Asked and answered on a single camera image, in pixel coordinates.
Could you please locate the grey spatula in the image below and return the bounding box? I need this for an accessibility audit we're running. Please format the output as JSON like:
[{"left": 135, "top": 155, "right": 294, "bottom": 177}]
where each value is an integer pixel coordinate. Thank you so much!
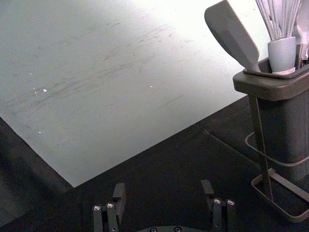
[{"left": 204, "top": 0, "right": 262, "bottom": 73}]

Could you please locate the black table cloth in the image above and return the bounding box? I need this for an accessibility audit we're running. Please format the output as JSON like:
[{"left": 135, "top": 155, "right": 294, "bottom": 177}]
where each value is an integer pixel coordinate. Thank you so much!
[{"left": 0, "top": 95, "right": 309, "bottom": 232}]

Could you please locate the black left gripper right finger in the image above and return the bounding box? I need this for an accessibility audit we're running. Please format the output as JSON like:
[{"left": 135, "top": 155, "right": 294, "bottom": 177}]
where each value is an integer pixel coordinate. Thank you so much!
[{"left": 200, "top": 179, "right": 237, "bottom": 232}]

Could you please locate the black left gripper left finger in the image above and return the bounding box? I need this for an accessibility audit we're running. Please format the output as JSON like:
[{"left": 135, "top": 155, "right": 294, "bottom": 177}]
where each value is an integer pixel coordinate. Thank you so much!
[{"left": 93, "top": 183, "right": 126, "bottom": 232}]

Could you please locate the pale kitchen utensil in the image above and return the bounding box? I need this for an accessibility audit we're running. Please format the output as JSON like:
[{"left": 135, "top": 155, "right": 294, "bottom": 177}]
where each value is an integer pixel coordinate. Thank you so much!
[{"left": 296, "top": 0, "right": 309, "bottom": 66}]

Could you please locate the pale whisk with thick handle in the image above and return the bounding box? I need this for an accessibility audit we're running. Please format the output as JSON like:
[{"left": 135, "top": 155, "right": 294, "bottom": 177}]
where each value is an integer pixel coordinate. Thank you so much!
[{"left": 255, "top": 0, "right": 302, "bottom": 75}]

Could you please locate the plain pale wall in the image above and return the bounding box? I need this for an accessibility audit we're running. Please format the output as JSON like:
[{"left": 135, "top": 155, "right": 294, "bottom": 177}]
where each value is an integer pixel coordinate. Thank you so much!
[{"left": 0, "top": 0, "right": 273, "bottom": 188}]

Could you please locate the black rack with steel bars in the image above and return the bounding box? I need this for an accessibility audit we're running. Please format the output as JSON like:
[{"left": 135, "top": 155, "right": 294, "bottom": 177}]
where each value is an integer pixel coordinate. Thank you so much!
[{"left": 233, "top": 57, "right": 309, "bottom": 223}]

